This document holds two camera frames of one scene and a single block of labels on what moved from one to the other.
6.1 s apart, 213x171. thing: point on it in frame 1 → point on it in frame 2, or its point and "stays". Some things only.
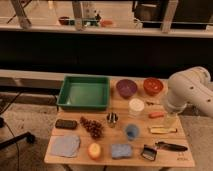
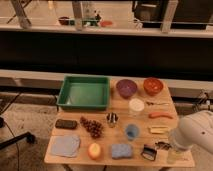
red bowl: x=152 y=86 stays
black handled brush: x=150 y=152 stays
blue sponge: x=121 y=151 stays
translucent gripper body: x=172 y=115 → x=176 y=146
